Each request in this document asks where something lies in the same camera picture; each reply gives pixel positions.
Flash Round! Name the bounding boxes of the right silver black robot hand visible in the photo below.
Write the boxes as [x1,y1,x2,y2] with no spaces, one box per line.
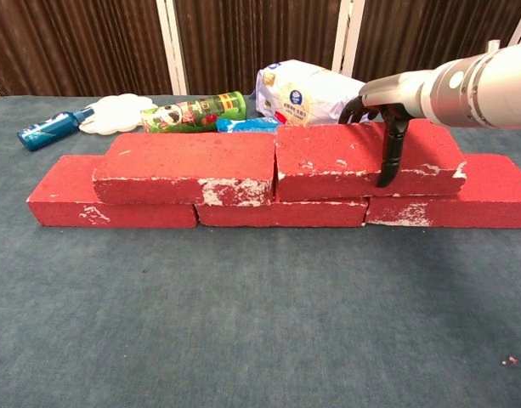
[338,70,434,189]

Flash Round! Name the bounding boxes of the red brick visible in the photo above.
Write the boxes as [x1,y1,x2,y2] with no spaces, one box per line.
[26,155,199,229]
[364,153,521,229]
[93,132,277,207]
[275,118,467,202]
[194,197,370,229]

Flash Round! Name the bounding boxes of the white tissue pack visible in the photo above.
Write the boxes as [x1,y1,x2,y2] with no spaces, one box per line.
[254,59,367,128]

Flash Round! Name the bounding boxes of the blue snack bag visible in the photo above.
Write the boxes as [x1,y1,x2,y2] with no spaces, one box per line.
[216,116,282,133]

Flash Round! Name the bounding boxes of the green chips can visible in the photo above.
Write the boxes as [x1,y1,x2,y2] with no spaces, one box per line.
[140,91,247,134]

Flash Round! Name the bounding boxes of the white flower-shaped coaster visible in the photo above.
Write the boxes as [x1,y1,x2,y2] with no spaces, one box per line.
[78,93,156,137]

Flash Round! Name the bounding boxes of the blue spray bottle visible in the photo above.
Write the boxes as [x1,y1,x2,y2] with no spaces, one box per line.
[16,106,95,152]

